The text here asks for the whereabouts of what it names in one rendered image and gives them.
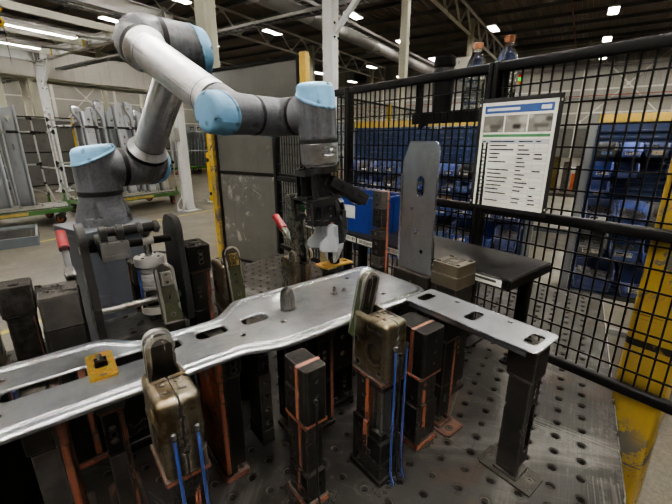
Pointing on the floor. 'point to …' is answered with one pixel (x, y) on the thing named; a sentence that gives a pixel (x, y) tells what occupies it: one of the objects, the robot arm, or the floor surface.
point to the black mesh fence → (522, 214)
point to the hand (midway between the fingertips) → (334, 254)
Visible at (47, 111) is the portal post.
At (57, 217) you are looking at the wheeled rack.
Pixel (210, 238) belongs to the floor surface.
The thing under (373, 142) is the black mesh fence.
